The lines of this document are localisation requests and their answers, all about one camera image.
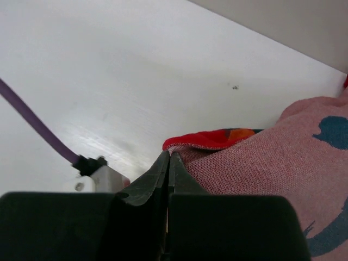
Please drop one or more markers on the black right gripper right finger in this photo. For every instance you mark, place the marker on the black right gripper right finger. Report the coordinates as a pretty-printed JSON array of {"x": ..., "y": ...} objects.
[{"x": 204, "y": 226}]

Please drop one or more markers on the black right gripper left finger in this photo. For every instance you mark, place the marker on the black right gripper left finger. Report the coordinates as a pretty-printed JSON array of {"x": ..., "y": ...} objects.
[{"x": 127, "y": 225}]

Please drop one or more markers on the red and pink patterned pillowcase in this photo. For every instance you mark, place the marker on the red and pink patterned pillowcase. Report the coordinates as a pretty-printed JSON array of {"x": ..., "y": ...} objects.
[{"x": 303, "y": 158}]

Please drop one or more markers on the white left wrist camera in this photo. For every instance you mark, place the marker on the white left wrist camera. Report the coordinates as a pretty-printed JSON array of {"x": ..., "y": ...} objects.
[{"x": 96, "y": 176}]

